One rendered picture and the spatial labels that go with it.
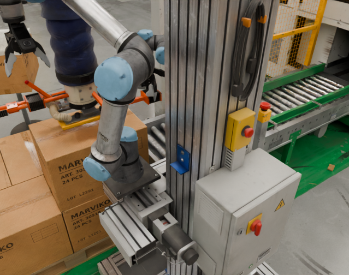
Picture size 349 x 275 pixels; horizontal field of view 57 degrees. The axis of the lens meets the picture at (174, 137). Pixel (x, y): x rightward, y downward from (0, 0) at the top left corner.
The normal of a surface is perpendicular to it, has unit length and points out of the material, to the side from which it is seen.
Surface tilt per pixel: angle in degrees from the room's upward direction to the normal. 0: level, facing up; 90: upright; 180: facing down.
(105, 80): 83
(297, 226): 0
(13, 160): 0
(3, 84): 90
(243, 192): 0
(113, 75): 83
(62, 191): 90
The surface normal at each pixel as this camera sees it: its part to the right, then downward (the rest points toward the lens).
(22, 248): 0.55, 0.50
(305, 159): 0.00, -0.81
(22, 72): 0.22, 0.58
